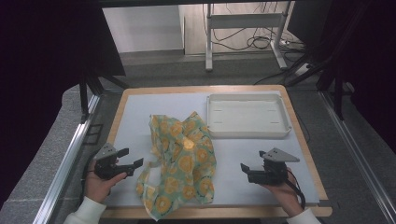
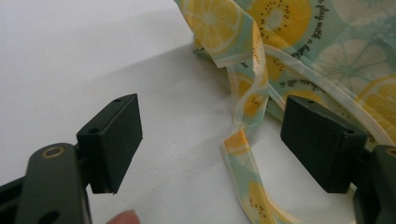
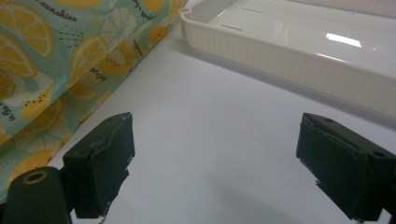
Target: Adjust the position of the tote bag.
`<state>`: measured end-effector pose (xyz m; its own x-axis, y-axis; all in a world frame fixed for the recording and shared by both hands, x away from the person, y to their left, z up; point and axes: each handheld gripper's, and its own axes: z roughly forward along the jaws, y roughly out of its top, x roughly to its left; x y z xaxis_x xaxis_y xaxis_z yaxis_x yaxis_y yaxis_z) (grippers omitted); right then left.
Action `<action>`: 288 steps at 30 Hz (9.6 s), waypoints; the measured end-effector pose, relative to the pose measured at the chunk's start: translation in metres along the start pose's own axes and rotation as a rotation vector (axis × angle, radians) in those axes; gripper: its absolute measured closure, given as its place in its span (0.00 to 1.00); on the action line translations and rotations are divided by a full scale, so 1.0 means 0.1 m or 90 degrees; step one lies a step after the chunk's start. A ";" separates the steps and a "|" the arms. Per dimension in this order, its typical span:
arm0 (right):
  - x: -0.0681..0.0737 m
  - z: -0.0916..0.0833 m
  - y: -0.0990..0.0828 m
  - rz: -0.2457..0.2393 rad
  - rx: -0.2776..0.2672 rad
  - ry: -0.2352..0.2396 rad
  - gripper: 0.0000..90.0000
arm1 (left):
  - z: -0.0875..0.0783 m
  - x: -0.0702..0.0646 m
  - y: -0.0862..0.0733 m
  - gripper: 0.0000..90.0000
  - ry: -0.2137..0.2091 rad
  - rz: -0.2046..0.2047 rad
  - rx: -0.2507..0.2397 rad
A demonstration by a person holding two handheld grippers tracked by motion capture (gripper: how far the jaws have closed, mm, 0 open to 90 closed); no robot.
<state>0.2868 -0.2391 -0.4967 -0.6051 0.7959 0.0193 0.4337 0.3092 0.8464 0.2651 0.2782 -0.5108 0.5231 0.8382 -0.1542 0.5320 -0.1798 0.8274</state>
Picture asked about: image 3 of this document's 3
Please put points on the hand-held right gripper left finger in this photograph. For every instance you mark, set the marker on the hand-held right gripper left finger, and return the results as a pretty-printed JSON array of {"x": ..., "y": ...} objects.
[{"x": 96, "y": 161}]

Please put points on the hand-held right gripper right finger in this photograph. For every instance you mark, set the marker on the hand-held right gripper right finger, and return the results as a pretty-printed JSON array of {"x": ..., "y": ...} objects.
[{"x": 339, "y": 161}]

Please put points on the lemon print cloth bag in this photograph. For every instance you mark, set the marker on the lemon print cloth bag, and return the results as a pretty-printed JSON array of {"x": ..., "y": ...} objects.
[{"x": 46, "y": 77}]

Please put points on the white plastic tray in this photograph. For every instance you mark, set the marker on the white plastic tray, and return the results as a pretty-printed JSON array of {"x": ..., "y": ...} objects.
[{"x": 280, "y": 62}]

